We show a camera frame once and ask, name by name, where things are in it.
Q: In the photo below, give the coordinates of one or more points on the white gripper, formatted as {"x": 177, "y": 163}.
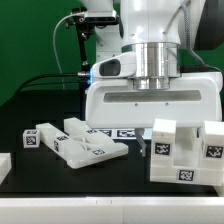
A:
{"x": 191, "y": 100}

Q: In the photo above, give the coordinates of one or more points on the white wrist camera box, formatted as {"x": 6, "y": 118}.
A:
{"x": 121, "y": 66}

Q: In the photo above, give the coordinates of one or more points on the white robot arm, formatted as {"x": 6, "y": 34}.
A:
{"x": 144, "y": 82}

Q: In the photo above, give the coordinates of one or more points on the white chair seat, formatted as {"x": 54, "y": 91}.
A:
{"x": 185, "y": 168}

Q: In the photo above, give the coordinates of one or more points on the white tagged cube nut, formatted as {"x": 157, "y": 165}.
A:
{"x": 31, "y": 138}

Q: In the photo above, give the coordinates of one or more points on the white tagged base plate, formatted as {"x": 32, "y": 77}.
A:
{"x": 124, "y": 133}

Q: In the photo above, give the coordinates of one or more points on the black camera on stand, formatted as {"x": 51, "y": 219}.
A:
{"x": 85, "y": 23}

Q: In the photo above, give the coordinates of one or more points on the white chair back frame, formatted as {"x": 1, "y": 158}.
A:
{"x": 79, "y": 145}

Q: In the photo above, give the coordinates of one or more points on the white left fence rail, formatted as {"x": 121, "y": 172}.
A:
{"x": 5, "y": 165}

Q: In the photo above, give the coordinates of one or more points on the white front fence rail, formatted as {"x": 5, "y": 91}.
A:
{"x": 95, "y": 210}

